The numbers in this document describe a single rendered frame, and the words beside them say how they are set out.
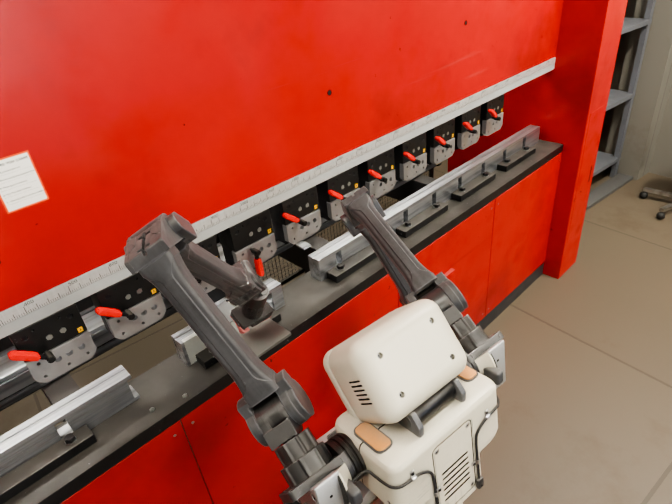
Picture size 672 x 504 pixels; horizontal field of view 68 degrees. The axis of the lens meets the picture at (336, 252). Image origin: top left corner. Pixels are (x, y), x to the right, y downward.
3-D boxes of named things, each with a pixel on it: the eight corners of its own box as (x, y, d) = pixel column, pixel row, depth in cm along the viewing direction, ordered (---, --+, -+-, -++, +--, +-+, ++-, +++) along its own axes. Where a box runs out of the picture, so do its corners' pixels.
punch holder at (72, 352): (39, 387, 121) (9, 336, 112) (28, 370, 126) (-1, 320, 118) (99, 353, 129) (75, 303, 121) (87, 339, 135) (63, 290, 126)
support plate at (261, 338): (241, 370, 135) (240, 367, 134) (191, 328, 151) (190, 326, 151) (291, 335, 145) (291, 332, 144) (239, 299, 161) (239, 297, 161)
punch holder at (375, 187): (370, 201, 188) (367, 160, 179) (354, 196, 193) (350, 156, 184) (396, 187, 196) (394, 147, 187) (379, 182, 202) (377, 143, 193)
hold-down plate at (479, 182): (460, 202, 228) (461, 196, 226) (450, 198, 232) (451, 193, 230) (495, 179, 245) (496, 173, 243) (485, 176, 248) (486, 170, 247)
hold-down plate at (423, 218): (405, 238, 206) (405, 232, 204) (395, 234, 209) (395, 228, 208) (448, 210, 223) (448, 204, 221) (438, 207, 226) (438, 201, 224)
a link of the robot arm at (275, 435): (276, 459, 84) (302, 442, 84) (245, 407, 87) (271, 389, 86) (290, 448, 93) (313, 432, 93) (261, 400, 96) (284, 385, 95)
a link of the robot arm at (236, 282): (130, 264, 86) (180, 228, 86) (119, 239, 89) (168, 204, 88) (237, 312, 126) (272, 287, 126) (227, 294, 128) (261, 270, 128)
